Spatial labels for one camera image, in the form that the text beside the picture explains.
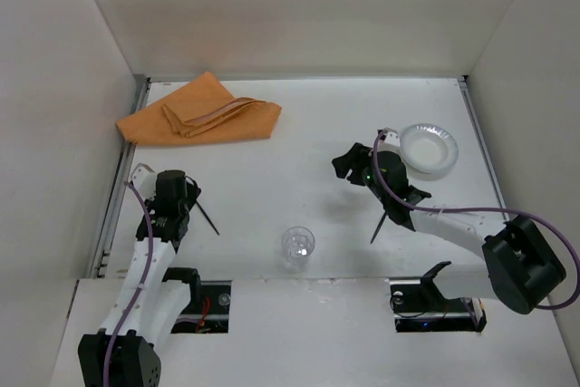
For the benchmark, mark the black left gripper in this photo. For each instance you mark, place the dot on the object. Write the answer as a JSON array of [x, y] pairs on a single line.
[[189, 197]]

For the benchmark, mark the black plastic knife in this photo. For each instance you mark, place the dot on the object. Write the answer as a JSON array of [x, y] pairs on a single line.
[[379, 226]]

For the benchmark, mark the white round plate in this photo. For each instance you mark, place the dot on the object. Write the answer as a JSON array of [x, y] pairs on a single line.
[[429, 149]]

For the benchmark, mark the left aluminium table rail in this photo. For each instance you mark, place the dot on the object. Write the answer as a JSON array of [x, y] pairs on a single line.
[[106, 228]]

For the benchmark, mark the aluminium table rail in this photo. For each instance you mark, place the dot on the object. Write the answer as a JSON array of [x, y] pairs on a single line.
[[464, 88], [106, 228]]

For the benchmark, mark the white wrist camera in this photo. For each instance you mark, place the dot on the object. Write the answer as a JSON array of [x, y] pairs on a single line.
[[143, 179], [390, 141]]

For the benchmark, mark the orange cloth placemat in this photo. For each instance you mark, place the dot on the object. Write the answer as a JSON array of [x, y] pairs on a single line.
[[201, 112]]

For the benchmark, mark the right aluminium table rail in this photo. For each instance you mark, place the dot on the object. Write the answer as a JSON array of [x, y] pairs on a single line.
[[464, 88]]

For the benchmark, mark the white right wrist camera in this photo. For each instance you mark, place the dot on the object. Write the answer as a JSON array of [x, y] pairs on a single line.
[[390, 141]]

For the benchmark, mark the black plastic fork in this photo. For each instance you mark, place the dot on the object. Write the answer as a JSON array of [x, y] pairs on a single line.
[[207, 218]]

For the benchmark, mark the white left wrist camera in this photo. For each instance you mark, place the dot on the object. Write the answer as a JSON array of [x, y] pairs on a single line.
[[143, 179]]

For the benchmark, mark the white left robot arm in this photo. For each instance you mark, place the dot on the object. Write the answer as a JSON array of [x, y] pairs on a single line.
[[124, 351]]

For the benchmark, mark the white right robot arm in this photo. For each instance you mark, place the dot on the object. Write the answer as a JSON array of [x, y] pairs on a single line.
[[519, 268]]

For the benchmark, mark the clear plastic cup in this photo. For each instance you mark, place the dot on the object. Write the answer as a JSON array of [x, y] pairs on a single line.
[[297, 245]]

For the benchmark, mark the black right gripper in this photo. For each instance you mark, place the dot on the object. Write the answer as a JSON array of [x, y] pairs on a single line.
[[400, 208]]

